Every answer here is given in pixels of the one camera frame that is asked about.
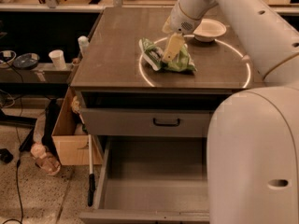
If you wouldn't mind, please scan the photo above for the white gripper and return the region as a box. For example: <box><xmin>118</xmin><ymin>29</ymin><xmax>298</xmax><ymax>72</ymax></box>
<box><xmin>162</xmin><ymin>0</ymin><xmax>217</xmax><ymax>63</ymax></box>

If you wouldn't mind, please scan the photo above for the green jalapeno chip bag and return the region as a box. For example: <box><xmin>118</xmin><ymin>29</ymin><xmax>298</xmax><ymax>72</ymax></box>
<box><xmin>138</xmin><ymin>38</ymin><xmax>196</xmax><ymax>72</ymax></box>

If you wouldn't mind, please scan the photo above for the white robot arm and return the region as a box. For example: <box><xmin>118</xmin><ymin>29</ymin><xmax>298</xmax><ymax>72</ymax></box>
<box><xmin>165</xmin><ymin>0</ymin><xmax>299</xmax><ymax>224</ymax></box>

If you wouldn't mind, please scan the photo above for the grey top drawer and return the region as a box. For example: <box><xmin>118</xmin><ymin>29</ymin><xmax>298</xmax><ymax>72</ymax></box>
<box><xmin>82</xmin><ymin>108</ymin><xmax>212</xmax><ymax>137</ymax></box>

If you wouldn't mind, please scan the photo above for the grey drawer cabinet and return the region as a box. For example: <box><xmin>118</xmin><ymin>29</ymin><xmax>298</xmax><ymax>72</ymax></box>
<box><xmin>70</xmin><ymin>6</ymin><xmax>263</xmax><ymax>224</ymax></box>

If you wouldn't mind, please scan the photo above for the open grey middle drawer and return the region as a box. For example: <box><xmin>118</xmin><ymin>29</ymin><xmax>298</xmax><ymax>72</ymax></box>
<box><xmin>79</xmin><ymin>137</ymin><xmax>209</xmax><ymax>224</ymax></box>

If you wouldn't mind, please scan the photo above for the white paper bowl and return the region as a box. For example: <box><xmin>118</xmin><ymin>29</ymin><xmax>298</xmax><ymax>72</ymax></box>
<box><xmin>193</xmin><ymin>19</ymin><xmax>227</xmax><ymax>42</ymax></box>

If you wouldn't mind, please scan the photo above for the white plastic bottle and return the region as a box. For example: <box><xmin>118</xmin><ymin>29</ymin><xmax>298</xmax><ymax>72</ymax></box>
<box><xmin>78</xmin><ymin>35</ymin><xmax>89</xmax><ymax>56</ymax></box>

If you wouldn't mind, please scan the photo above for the white paper cup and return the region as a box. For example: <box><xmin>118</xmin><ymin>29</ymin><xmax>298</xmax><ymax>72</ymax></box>
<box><xmin>49</xmin><ymin>49</ymin><xmax>66</xmax><ymax>70</ymax></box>

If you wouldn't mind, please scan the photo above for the low grey shelf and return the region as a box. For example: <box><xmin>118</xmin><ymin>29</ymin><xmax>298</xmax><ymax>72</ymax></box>
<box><xmin>0</xmin><ymin>63</ymin><xmax>73</xmax><ymax>83</ymax></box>

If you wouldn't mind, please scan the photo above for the cardboard box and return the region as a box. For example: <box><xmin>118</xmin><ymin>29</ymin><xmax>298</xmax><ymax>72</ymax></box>
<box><xmin>52</xmin><ymin>88</ymin><xmax>102</xmax><ymax>165</ymax></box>

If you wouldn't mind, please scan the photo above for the dark plate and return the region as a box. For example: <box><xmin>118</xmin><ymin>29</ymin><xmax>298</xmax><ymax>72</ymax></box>
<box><xmin>13</xmin><ymin>53</ymin><xmax>39</xmax><ymax>70</ymax></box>

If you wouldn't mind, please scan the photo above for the white bowl on shelf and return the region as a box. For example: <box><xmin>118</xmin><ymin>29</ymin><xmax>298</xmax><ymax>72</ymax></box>
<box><xmin>0</xmin><ymin>50</ymin><xmax>17</xmax><ymax>68</ymax></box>

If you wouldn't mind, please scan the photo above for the clear plastic bottle on floor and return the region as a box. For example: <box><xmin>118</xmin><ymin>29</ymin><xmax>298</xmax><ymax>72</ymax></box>
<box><xmin>30</xmin><ymin>143</ymin><xmax>61</xmax><ymax>175</ymax></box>

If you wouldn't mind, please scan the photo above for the black drawer handle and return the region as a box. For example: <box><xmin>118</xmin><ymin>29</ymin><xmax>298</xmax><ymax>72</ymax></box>
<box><xmin>152</xmin><ymin>118</ymin><xmax>180</xmax><ymax>127</ymax></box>

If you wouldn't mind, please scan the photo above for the black floor cable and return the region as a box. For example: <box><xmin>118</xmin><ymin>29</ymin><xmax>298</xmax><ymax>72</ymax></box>
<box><xmin>0</xmin><ymin>59</ymin><xmax>26</xmax><ymax>224</ymax></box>

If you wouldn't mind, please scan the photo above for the white black-handled stick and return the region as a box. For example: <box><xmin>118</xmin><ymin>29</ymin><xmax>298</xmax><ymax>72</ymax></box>
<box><xmin>81</xmin><ymin>115</ymin><xmax>97</xmax><ymax>208</ymax></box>

